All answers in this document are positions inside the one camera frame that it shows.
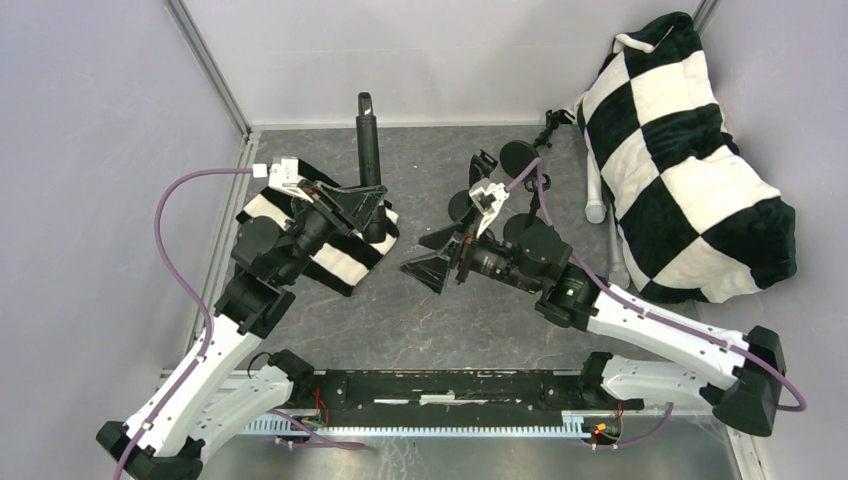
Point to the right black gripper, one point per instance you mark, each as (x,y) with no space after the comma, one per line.
(457,254)

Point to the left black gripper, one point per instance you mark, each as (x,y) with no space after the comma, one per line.
(332,208)

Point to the black mic stand with clip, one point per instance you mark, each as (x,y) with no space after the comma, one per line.
(460,208)

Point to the black handheld microphone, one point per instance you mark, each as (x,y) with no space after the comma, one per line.
(368,151)

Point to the tipped black mic stand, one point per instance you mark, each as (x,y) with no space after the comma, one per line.
(516,155)

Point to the white tube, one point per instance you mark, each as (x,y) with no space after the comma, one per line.
(595,208)

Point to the grey tube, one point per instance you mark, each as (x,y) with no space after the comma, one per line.
(618,273)

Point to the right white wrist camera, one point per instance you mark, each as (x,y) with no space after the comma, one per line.
(488,198)

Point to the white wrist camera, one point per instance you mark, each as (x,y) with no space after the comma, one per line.
(488,198)
(283,175)

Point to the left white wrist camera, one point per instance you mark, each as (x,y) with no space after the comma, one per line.
(283,175)

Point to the black mic stand ring holder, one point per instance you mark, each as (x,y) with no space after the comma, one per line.
(517,224)

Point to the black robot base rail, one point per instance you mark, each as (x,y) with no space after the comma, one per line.
(449,398)

